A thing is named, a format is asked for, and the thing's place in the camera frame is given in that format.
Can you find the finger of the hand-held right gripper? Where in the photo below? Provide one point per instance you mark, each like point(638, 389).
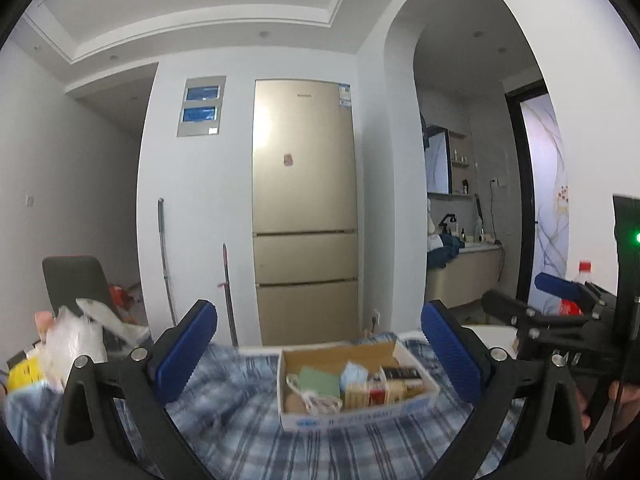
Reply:
point(557, 285)
point(550, 335)

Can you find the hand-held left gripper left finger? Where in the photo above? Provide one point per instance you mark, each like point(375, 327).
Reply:
point(185, 350)

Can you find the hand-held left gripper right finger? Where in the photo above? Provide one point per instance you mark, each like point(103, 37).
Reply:
point(452, 350)

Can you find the red gold cigarette pack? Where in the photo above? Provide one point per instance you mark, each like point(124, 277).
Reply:
point(382, 392)

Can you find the blue face mask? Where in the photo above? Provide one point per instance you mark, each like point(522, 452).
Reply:
point(354, 375)

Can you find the cardboard box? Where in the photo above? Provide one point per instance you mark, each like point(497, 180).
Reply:
point(350, 417)

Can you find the green packet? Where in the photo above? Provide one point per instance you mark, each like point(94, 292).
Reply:
point(320, 380)

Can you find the person's right hand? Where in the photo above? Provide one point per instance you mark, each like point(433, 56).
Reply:
point(583, 410)

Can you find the red label soda bottle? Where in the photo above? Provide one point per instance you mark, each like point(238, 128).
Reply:
point(570, 305)

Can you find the dark thin pole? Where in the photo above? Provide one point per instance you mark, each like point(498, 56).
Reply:
point(229, 300)

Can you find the beige vanity cabinet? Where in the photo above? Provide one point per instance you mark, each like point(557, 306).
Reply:
point(465, 280)

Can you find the white plastic bag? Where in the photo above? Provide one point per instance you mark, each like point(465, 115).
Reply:
point(112, 317)

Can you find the red plastic bag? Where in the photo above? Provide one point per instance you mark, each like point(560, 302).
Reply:
point(120, 295)

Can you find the dark blue towel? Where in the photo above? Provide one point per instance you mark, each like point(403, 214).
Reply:
point(447, 250)

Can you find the floral glass door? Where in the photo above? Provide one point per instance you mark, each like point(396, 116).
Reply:
point(547, 185)

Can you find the translucent plastic bag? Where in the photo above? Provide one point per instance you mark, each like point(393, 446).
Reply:
point(72, 345)

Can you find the black faucet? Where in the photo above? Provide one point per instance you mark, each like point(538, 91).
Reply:
point(447, 221)

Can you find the grey chair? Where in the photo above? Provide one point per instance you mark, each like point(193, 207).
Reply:
point(75, 280)

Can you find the yellow packet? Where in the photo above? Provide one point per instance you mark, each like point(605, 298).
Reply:
point(27, 380)

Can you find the gold refrigerator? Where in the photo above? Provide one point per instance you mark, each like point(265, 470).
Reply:
point(305, 200)

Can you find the small fridge magnet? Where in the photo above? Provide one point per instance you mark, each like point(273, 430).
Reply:
point(288, 160)

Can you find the grey electrical panel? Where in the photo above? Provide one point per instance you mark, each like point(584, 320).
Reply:
point(201, 107)

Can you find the blue fridge label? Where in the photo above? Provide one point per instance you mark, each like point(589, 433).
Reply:
point(345, 96)

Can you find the black door frame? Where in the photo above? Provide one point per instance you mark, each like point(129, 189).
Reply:
point(515, 185)

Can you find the wall shelf niche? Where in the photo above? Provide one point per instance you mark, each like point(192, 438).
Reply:
point(461, 160)

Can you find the wall mirror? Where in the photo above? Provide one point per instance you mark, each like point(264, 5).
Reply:
point(437, 160)

